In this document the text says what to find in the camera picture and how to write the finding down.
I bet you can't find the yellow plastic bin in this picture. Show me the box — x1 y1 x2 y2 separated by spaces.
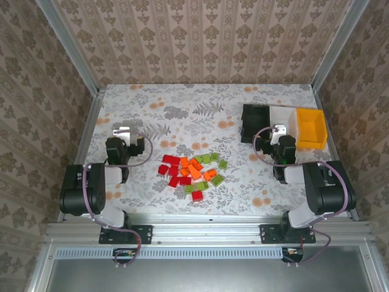
295 108 329 150

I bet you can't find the white plastic bin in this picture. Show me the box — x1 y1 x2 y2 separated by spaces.
269 105 300 143

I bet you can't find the black plastic bin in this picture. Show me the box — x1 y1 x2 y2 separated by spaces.
241 103 273 144

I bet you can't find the floral patterned tablecloth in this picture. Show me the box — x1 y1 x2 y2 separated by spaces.
62 83 350 218

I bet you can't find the aluminium base extrusion beam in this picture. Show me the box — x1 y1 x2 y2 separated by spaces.
44 214 375 245

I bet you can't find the grey metal panel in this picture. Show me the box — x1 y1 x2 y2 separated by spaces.
45 246 374 292

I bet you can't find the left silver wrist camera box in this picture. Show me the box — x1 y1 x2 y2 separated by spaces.
112 127 131 144

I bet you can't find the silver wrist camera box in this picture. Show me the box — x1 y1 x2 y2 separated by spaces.
271 123 288 145
112 127 131 144

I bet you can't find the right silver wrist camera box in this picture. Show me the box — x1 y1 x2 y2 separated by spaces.
271 123 288 145

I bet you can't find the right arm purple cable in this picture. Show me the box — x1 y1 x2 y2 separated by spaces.
252 126 349 267

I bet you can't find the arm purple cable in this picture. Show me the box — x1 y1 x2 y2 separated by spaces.
252 126 349 267
81 131 154 269

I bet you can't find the aluminium table side rail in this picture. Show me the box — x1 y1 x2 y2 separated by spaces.
57 88 107 222
312 89 361 221

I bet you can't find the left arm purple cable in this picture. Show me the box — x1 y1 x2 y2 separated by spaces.
81 131 154 269

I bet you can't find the aluminium frame post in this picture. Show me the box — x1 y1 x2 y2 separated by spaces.
312 0 370 92
35 0 100 96

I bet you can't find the grey slotted cable duct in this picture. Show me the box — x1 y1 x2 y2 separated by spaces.
55 246 286 260

